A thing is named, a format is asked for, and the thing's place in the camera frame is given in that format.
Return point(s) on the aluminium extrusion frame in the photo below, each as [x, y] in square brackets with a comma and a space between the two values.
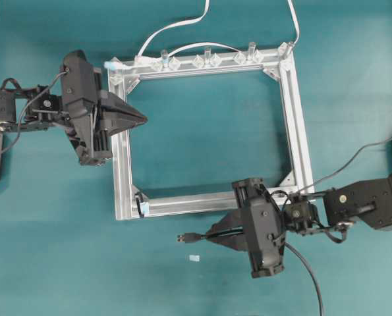
[208, 125]

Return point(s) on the clear standoff post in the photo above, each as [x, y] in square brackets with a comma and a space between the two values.
[165, 59]
[250, 51]
[207, 56]

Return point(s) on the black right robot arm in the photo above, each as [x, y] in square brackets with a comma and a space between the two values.
[336, 209]

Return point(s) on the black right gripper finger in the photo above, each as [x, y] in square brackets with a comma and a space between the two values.
[235, 242]
[230, 221]

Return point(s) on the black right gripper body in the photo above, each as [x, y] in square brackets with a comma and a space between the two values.
[262, 226]

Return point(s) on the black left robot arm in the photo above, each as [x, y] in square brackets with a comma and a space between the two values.
[30, 109]

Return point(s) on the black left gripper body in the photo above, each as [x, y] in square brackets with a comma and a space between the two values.
[81, 104]

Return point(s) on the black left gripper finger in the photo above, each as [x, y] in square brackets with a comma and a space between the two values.
[111, 103]
[114, 123]

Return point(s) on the small blue tape piece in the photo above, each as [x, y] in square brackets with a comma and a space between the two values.
[194, 258]

